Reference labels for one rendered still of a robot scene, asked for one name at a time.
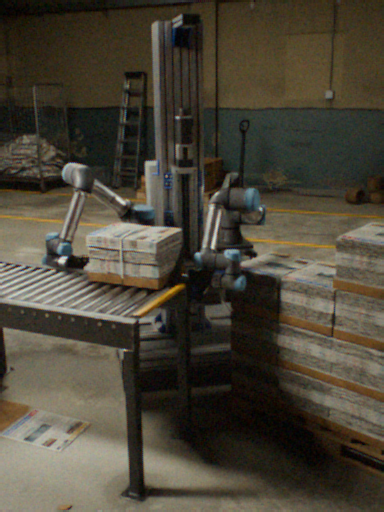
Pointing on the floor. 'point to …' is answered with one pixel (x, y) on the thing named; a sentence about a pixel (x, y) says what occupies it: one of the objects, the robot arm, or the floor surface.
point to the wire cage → (32, 148)
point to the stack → (309, 353)
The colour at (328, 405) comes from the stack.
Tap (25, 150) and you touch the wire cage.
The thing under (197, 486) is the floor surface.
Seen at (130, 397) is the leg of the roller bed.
